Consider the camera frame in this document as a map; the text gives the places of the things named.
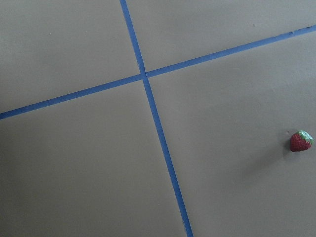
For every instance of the red strawberry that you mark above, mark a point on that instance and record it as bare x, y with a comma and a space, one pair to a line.
301, 141

